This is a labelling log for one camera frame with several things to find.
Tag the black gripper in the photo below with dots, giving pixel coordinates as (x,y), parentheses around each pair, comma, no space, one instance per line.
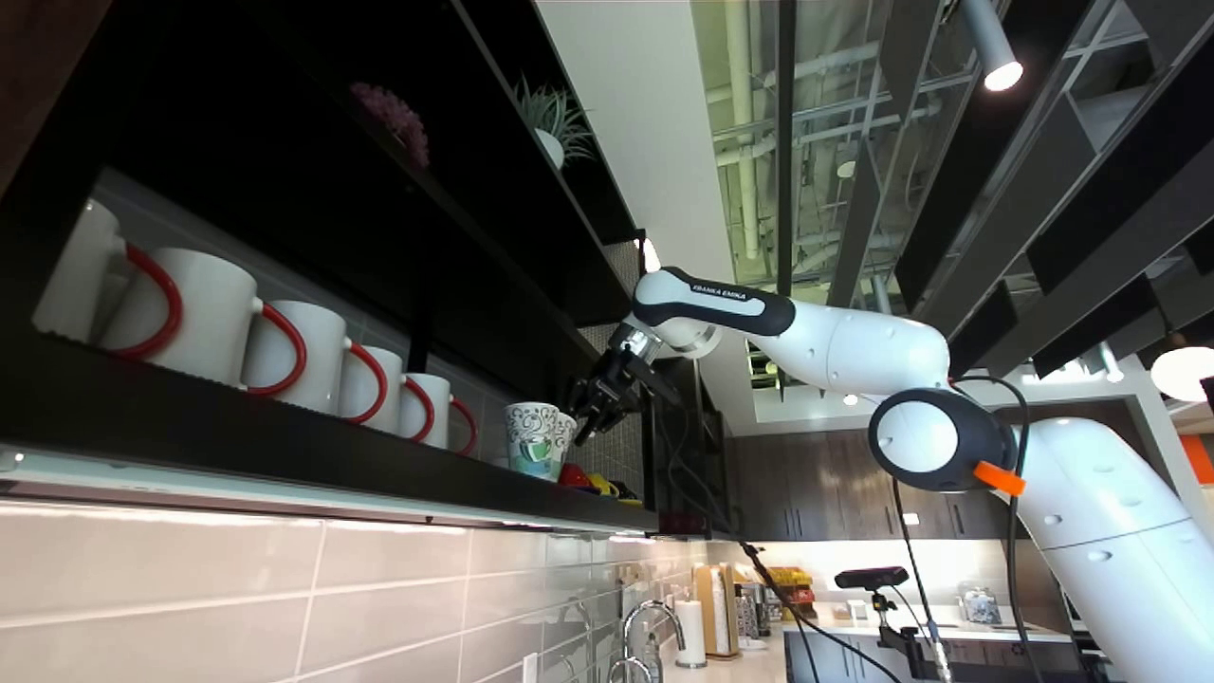
(614,383)

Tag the swirl patterned paper cup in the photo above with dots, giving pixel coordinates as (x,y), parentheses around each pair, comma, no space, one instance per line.
(563,447)
(533,442)

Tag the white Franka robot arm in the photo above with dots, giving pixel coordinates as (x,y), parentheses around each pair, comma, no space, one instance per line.
(860,343)

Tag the white paper towel roll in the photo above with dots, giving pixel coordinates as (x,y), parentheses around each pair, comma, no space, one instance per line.
(687,633)

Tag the chrome faucet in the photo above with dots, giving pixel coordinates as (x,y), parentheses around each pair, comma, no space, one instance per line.
(623,658)

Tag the green potted plant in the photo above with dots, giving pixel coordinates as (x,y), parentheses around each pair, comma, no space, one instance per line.
(552,146)

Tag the purple decorative plant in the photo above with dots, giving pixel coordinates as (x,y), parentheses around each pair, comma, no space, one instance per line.
(395,120)

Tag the large ceiling spot lamp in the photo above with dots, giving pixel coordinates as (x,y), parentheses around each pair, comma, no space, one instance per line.
(992,52)

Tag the round white ceiling lamp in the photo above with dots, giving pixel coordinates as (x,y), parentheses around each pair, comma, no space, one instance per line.
(1187,375)

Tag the black stereo camera on stand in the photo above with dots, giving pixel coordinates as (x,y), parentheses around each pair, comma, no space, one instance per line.
(874,577)

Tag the black wall shelf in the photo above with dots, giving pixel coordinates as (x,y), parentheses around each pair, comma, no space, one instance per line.
(251,437)

